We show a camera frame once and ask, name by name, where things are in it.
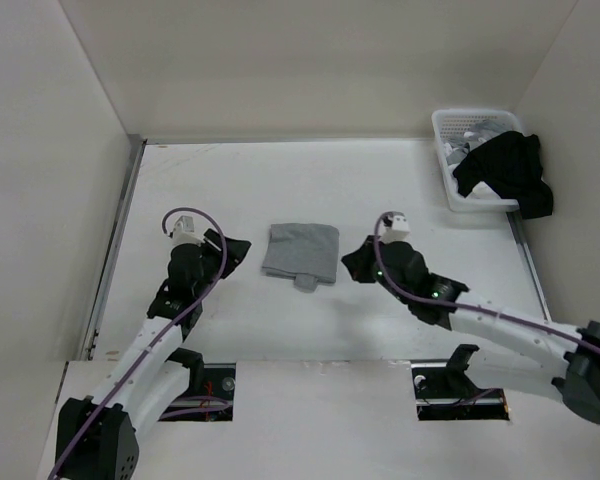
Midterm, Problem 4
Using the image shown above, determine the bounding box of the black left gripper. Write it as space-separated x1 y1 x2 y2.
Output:
193 230 250 298

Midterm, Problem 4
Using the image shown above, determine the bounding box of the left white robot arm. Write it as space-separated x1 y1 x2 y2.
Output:
49 229 251 479

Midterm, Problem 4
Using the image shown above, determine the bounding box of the black tank top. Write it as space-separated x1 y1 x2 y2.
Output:
452 131 554 220

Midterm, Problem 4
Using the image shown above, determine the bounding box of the white plastic laundry basket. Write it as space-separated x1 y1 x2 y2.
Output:
431 108 523 213

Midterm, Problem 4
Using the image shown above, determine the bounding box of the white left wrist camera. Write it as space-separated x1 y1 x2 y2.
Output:
170 215 202 247

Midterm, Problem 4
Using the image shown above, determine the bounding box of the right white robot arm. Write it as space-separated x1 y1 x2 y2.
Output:
341 236 600 425

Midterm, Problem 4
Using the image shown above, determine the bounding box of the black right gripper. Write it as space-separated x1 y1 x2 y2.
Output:
342 234 411 304

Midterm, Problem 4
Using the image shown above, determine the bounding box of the grey tank top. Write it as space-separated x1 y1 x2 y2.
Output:
261 223 340 293

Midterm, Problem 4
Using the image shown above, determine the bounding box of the grey white garment in basket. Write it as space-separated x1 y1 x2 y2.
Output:
443 119 508 166

